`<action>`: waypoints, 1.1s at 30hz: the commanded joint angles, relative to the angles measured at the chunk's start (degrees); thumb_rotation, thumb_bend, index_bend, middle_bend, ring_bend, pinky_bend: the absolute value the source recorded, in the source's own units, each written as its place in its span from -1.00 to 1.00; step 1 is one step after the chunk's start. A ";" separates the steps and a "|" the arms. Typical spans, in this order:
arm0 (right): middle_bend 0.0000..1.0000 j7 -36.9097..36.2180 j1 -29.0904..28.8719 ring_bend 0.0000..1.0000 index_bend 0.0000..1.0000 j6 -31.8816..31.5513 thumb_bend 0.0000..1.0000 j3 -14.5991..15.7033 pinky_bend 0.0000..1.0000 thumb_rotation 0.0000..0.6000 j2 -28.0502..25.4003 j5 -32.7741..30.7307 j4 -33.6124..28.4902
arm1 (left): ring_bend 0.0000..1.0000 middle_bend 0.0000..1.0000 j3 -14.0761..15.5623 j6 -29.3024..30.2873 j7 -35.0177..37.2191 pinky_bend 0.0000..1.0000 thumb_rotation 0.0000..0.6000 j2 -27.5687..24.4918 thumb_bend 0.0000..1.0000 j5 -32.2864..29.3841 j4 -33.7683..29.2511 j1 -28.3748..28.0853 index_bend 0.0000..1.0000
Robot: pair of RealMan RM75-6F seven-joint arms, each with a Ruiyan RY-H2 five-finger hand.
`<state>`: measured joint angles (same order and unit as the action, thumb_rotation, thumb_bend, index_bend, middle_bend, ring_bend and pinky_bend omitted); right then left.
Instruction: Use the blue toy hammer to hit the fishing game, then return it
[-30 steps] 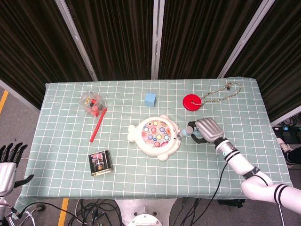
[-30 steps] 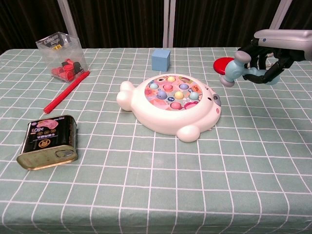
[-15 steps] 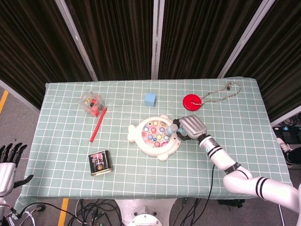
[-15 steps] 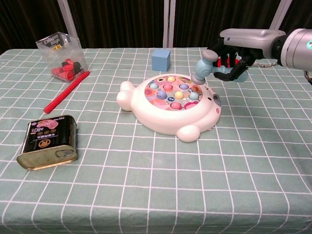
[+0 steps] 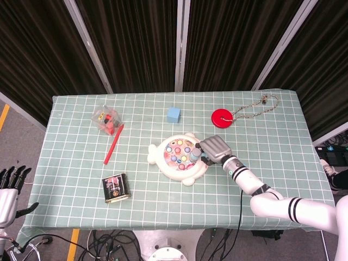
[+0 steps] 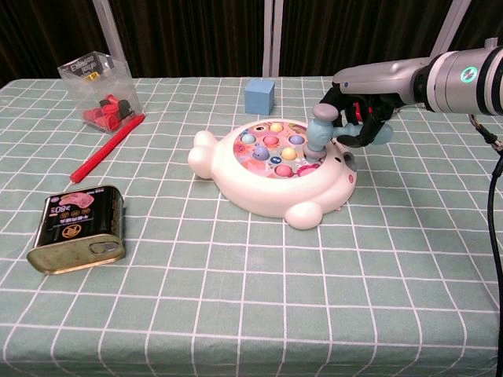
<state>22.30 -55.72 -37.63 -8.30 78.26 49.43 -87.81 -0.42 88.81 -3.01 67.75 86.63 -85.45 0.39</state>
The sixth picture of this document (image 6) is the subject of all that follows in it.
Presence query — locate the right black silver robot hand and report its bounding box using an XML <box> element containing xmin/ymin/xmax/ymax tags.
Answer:
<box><xmin>318</xmin><ymin>57</ymin><xmax>428</xmax><ymax>148</ymax></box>

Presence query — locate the blue grey toy hammer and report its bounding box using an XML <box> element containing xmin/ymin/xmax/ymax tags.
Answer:
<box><xmin>305</xmin><ymin>104</ymin><xmax>394</xmax><ymax>163</ymax></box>

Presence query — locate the white fish-shaped toy game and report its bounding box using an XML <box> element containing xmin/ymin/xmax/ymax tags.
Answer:
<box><xmin>187</xmin><ymin>119</ymin><xmax>358</xmax><ymax>231</ymax></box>

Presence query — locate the dark curtain panel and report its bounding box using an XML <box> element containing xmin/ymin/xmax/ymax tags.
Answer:
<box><xmin>280</xmin><ymin>0</ymin><xmax>453</xmax><ymax>78</ymax></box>
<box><xmin>108</xmin><ymin>0</ymin><xmax>269</xmax><ymax>79</ymax></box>
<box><xmin>463</xmin><ymin>0</ymin><xmax>503</xmax><ymax>51</ymax></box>
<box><xmin>0</xmin><ymin>0</ymin><xmax>119</xmax><ymax>90</ymax></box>

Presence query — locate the blue foam cube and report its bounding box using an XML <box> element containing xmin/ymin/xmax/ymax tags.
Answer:
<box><xmin>244</xmin><ymin>78</ymin><xmax>276</xmax><ymax>116</ymax></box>

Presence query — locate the green checked tablecloth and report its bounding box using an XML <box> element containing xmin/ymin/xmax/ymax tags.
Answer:
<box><xmin>0</xmin><ymin>75</ymin><xmax>503</xmax><ymax>377</ymax></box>

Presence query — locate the clear box with red pieces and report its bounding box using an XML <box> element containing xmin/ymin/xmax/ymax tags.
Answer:
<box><xmin>57</xmin><ymin>50</ymin><xmax>147</xmax><ymax>136</ymax></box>

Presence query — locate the red stick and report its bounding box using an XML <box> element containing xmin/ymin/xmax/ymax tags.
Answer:
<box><xmin>69</xmin><ymin>114</ymin><xmax>146</xmax><ymax>185</ymax></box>

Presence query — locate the black luncheon meat can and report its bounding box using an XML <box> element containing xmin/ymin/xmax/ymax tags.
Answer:
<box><xmin>26</xmin><ymin>185</ymin><xmax>127</xmax><ymax>276</ymax></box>

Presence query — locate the grey partition post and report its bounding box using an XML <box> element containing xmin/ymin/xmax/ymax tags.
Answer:
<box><xmin>429</xmin><ymin>0</ymin><xmax>473</xmax><ymax>58</ymax></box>
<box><xmin>91</xmin><ymin>0</ymin><xmax>137</xmax><ymax>80</ymax></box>
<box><xmin>262</xmin><ymin>0</ymin><xmax>285</xmax><ymax>78</ymax></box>

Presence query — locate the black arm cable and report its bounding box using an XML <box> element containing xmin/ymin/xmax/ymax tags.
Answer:
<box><xmin>468</xmin><ymin>112</ymin><xmax>503</xmax><ymax>351</ymax></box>

